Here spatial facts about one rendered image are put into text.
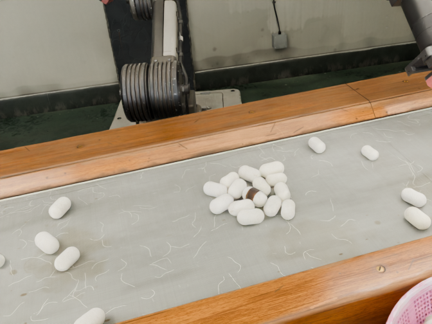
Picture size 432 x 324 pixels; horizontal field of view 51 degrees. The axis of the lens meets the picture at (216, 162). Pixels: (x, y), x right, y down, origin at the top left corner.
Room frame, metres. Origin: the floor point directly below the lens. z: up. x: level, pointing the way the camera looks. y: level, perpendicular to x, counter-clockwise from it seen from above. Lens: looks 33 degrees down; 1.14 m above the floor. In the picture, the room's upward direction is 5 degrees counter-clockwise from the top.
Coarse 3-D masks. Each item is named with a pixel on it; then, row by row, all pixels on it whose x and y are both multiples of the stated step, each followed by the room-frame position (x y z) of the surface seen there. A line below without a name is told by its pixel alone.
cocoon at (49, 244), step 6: (42, 234) 0.44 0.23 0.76; (48, 234) 0.44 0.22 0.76; (36, 240) 0.44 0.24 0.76; (42, 240) 0.43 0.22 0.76; (48, 240) 0.43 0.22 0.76; (54, 240) 0.43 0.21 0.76; (42, 246) 0.43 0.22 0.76; (48, 246) 0.42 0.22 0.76; (54, 246) 0.43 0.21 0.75; (48, 252) 0.42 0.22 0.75; (54, 252) 0.42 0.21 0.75
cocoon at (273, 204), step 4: (272, 196) 0.48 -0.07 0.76; (276, 196) 0.48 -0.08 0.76; (268, 200) 0.48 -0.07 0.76; (272, 200) 0.47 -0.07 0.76; (276, 200) 0.47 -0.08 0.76; (280, 200) 0.48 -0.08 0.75; (268, 204) 0.47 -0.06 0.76; (272, 204) 0.46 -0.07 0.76; (276, 204) 0.47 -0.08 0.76; (280, 204) 0.47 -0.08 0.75; (264, 208) 0.46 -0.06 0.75; (268, 208) 0.46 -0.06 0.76; (272, 208) 0.46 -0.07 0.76; (276, 208) 0.46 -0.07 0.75; (264, 212) 0.46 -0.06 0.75; (268, 212) 0.46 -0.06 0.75; (272, 212) 0.46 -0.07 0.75; (276, 212) 0.46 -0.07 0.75; (272, 216) 0.46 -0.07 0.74
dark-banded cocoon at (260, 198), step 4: (244, 188) 0.51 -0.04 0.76; (248, 188) 0.50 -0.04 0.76; (244, 192) 0.50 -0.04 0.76; (260, 192) 0.49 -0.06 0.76; (244, 196) 0.49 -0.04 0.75; (256, 196) 0.48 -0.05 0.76; (260, 196) 0.48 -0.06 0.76; (264, 196) 0.48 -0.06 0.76; (256, 200) 0.48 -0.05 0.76; (260, 200) 0.48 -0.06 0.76; (264, 200) 0.48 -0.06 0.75; (256, 204) 0.48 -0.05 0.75; (260, 204) 0.48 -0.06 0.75; (264, 204) 0.48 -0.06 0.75
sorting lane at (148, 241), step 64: (384, 128) 0.67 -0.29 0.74; (64, 192) 0.56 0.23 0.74; (128, 192) 0.55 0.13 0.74; (192, 192) 0.53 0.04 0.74; (320, 192) 0.51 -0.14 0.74; (384, 192) 0.49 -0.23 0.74; (128, 256) 0.41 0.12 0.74; (192, 256) 0.40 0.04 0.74; (256, 256) 0.39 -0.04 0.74; (320, 256) 0.38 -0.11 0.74; (0, 320) 0.33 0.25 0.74; (64, 320) 0.32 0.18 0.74
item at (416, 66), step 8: (416, 24) 0.67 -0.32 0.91; (424, 24) 0.66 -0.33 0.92; (416, 32) 0.67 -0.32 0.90; (424, 32) 0.65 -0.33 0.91; (416, 40) 0.67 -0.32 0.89; (424, 40) 0.65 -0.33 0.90; (424, 48) 0.64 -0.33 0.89; (424, 56) 0.61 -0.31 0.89; (408, 64) 0.64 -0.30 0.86; (416, 64) 0.63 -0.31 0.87; (408, 72) 0.64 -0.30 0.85; (416, 72) 0.64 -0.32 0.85
